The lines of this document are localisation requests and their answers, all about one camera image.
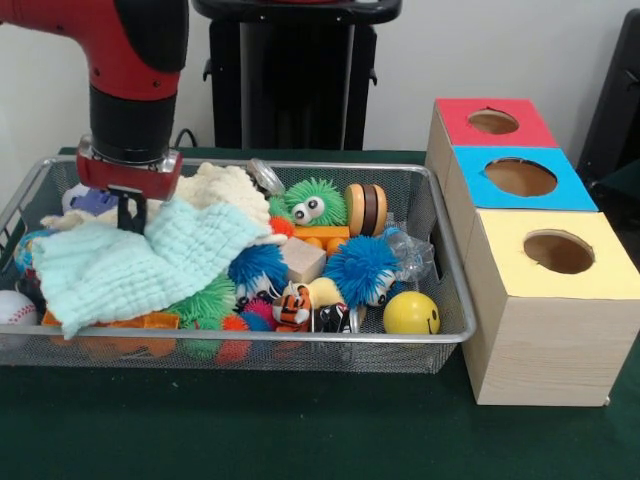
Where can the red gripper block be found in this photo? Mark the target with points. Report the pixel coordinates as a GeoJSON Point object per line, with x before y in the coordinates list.
{"type": "Point", "coordinates": [125, 177]}

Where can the light blue muslin cloth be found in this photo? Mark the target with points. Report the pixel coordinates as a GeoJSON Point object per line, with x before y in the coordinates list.
{"type": "Point", "coordinates": [130, 270]}

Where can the cream knitted cloth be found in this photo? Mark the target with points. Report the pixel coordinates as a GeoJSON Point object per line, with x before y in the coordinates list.
{"type": "Point", "coordinates": [220, 192]}

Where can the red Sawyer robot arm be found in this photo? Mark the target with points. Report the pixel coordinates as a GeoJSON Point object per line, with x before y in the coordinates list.
{"type": "Point", "coordinates": [125, 50]}

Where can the wooden box with three holes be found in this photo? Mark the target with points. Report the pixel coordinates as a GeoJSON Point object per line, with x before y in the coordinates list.
{"type": "Point", "coordinates": [550, 350]}

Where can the orange plastic tray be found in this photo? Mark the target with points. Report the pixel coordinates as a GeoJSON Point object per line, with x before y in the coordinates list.
{"type": "Point", "coordinates": [150, 321]}

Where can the green spiky ball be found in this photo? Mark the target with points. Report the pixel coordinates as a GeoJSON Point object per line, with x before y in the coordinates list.
{"type": "Point", "coordinates": [210, 300]}

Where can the white baseball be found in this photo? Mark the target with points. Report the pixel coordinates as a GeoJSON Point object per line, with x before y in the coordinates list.
{"type": "Point", "coordinates": [15, 310]}

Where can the tan foam block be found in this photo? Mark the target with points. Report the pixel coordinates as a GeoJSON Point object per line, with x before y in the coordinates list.
{"type": "Point", "coordinates": [302, 260]}

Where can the green fuzzy toy with eyes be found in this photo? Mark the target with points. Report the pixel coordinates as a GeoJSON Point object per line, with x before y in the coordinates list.
{"type": "Point", "coordinates": [312, 200]}

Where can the tiger plush toy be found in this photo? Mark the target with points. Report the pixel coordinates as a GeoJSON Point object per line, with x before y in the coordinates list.
{"type": "Point", "coordinates": [292, 312]}

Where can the blue spiky ball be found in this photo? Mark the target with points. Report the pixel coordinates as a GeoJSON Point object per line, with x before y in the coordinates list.
{"type": "Point", "coordinates": [360, 270]}

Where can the yellow smiley ball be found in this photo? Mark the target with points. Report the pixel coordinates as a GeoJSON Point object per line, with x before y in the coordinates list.
{"type": "Point", "coordinates": [411, 313]}

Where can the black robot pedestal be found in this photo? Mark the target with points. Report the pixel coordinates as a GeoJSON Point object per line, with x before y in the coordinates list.
{"type": "Point", "coordinates": [300, 75]}

